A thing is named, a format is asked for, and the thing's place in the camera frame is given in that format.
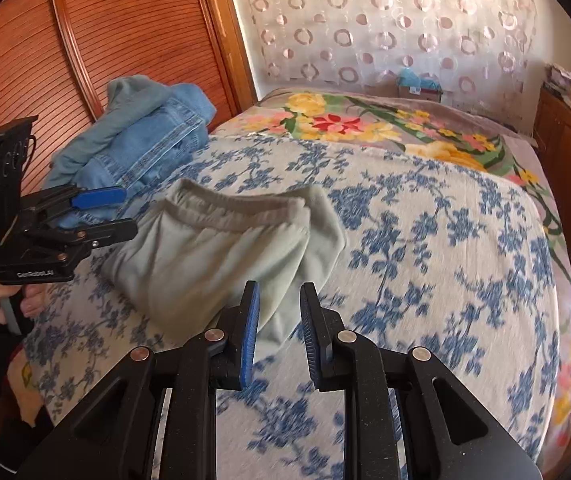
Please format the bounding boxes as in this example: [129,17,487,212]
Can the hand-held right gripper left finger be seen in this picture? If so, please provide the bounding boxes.
[15,280,262,480]

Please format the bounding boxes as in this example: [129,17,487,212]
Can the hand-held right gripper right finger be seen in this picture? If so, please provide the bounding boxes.
[298,282,542,480]

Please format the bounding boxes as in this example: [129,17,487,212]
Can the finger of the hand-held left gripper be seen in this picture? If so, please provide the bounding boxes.
[28,185,128,223]
[25,217,139,257]

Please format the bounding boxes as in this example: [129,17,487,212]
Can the grey-green pants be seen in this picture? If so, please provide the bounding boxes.
[102,178,348,357]

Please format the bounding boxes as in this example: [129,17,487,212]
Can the blue-grey soft garment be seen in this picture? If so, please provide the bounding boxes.
[44,74,171,191]

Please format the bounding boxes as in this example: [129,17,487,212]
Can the blue denim garment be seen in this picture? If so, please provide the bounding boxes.
[50,82,217,228]

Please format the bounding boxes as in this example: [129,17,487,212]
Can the blue floral padded board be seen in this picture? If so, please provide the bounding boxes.
[12,134,571,480]

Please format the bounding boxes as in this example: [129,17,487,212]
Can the wooden slatted wardrobe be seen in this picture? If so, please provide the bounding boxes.
[0,0,260,257]

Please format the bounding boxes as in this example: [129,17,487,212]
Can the colourful floral blanket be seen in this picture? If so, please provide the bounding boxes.
[212,86,571,461]

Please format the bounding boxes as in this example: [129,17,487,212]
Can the small cardboard box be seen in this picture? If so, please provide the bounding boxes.
[395,66,444,104]

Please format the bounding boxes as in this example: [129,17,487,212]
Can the sheer curtain with circles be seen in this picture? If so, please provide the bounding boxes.
[222,0,552,107]

